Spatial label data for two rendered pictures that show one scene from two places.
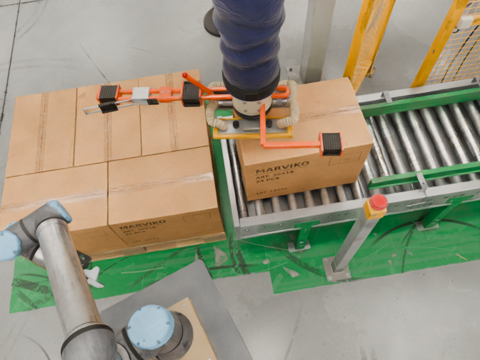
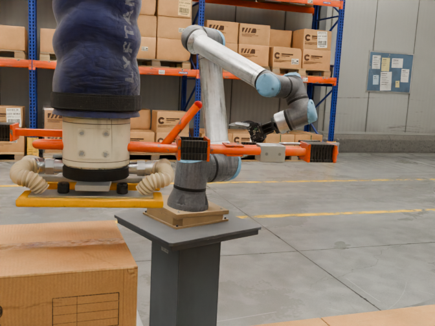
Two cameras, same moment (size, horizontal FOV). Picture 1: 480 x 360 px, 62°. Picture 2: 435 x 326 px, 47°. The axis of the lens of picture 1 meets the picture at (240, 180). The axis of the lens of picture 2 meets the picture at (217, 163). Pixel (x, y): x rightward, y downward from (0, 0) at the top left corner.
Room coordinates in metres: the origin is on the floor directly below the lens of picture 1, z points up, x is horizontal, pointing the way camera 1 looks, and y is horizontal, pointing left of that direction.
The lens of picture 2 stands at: (2.39, -0.14, 1.38)
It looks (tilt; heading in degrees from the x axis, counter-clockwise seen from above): 9 degrees down; 164
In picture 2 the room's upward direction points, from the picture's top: 3 degrees clockwise
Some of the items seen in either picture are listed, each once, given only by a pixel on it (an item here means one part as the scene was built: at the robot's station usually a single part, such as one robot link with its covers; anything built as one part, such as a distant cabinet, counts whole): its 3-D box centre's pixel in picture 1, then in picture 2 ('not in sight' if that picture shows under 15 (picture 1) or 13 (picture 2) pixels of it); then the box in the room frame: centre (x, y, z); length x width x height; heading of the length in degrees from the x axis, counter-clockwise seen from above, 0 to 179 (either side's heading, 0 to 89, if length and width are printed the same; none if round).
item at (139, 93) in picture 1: (141, 96); (270, 152); (1.12, 0.37, 1.20); 0.07 x 0.07 x 0.04; 84
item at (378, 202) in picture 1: (378, 203); not in sight; (0.59, -0.54, 1.02); 0.07 x 0.07 x 0.04
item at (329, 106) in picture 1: (296, 141); (6, 320); (1.09, -0.31, 0.75); 0.60 x 0.40 x 0.40; 94
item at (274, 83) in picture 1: (251, 73); (97, 101); (1.07, -0.09, 1.32); 0.23 x 0.23 x 0.04
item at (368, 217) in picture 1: (352, 243); not in sight; (0.59, -0.54, 0.50); 0.07 x 0.07 x 1.00; 3
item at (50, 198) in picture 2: not in sight; (92, 193); (1.16, -0.10, 1.10); 0.34 x 0.10 x 0.05; 84
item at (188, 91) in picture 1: (191, 93); (192, 148); (1.10, 0.16, 1.21); 0.10 x 0.08 x 0.06; 174
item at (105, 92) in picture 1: (110, 94); (317, 151); (1.14, 0.51, 1.21); 0.08 x 0.07 x 0.05; 84
